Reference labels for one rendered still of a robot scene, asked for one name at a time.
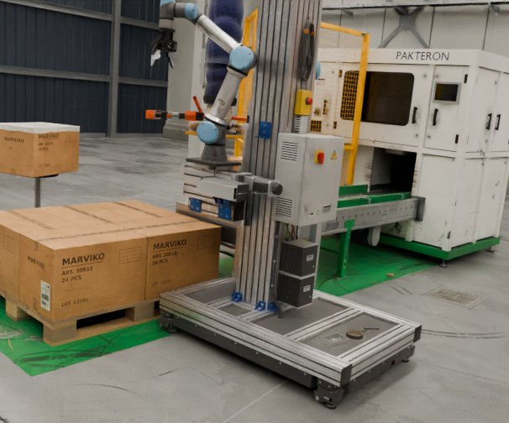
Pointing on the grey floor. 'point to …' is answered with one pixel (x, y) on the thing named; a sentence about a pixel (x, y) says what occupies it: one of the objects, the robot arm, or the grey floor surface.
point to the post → (316, 242)
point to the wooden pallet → (144, 312)
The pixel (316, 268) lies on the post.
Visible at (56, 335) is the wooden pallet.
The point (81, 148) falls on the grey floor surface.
